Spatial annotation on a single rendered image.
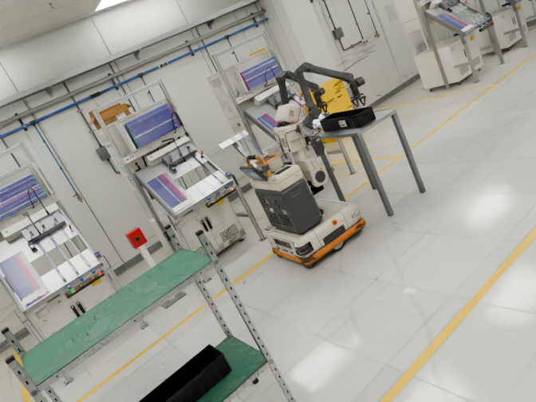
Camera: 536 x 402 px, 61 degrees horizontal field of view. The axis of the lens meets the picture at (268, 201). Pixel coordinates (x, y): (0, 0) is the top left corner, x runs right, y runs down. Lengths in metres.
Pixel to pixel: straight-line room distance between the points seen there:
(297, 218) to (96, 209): 3.21
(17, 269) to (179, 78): 3.49
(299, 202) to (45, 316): 2.43
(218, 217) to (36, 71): 2.83
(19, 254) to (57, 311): 0.59
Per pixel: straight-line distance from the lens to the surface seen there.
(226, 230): 4.94
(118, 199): 6.23
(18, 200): 4.54
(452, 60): 7.73
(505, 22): 9.00
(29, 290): 4.26
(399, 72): 9.28
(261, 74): 5.47
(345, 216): 3.85
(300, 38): 7.19
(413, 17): 7.88
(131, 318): 2.06
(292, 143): 3.82
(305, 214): 3.69
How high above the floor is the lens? 1.67
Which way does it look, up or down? 16 degrees down
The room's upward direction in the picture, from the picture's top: 26 degrees counter-clockwise
